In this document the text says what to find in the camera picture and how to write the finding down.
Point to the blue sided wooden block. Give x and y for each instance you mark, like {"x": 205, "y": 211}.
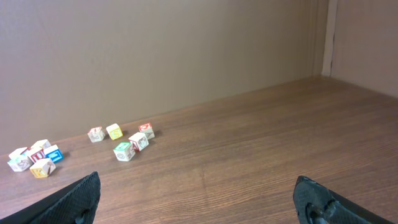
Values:
{"x": 54, "y": 153}

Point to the green Z block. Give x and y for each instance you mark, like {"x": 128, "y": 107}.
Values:
{"x": 124, "y": 151}

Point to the green A letter block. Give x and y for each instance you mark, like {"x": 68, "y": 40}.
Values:
{"x": 19, "y": 164}

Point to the yellow sided picture block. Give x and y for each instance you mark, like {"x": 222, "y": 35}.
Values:
{"x": 42, "y": 168}

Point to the red sided wooden block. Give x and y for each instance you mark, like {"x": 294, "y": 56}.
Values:
{"x": 35, "y": 154}

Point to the red A sided block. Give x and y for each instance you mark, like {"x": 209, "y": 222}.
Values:
{"x": 139, "y": 141}

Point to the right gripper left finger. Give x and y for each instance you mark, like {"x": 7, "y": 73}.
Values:
{"x": 75, "y": 203}

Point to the red A letter block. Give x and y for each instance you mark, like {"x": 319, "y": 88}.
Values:
{"x": 96, "y": 134}

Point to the wooden block yellow sided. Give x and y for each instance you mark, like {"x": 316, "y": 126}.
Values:
{"x": 43, "y": 144}

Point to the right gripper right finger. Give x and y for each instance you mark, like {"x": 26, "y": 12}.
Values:
{"x": 316, "y": 204}

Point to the yellow S wooden block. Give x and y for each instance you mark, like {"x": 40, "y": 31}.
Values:
{"x": 114, "y": 131}

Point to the red O letter block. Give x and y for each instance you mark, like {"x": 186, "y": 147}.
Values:
{"x": 147, "y": 129}

